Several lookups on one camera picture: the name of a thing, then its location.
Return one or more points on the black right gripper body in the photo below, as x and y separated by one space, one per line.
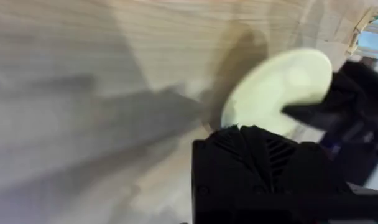
363 140

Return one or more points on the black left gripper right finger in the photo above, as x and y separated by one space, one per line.
304 174

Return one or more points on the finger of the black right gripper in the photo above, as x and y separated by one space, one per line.
360 84
313 115

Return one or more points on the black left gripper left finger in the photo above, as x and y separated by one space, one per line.
220 174

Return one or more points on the pale green plate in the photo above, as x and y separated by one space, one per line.
270 90

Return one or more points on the small pale peg rack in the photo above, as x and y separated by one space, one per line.
358 28

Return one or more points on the light blue plate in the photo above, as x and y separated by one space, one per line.
374 40

